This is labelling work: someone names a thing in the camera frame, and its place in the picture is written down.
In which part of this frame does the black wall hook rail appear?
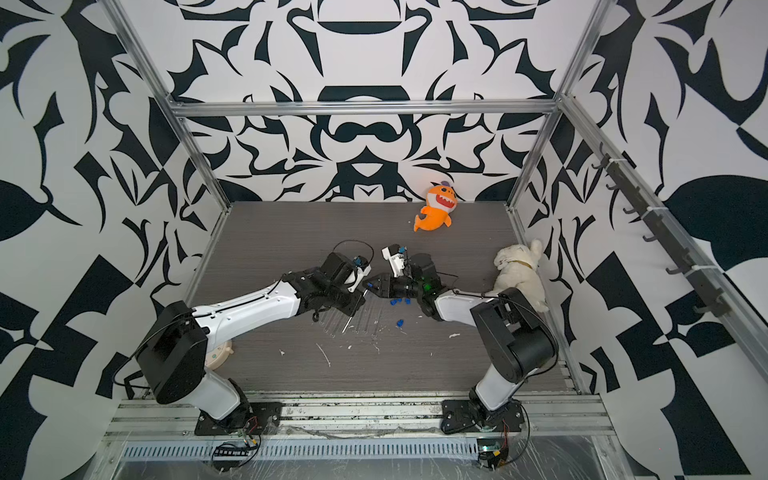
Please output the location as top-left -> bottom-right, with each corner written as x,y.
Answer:
593,144 -> 732,317

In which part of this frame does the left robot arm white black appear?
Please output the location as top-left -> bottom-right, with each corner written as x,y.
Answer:
134,252 -> 370,430

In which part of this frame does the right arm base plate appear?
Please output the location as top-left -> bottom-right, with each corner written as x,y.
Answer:
440,400 -> 525,435

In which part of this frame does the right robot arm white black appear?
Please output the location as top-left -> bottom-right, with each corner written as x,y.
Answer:
365,245 -> 560,414

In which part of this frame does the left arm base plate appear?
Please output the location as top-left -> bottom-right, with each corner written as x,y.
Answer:
194,401 -> 284,437

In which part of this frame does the beige round toy clock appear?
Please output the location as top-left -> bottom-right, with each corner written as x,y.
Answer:
205,340 -> 234,370

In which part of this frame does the orange shark plush toy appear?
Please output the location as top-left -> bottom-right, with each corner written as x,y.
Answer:
413,182 -> 459,232

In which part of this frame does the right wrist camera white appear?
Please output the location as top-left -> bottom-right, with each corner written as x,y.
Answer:
382,244 -> 407,278

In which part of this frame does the white dog plush toy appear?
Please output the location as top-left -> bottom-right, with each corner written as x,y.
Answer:
487,239 -> 549,313

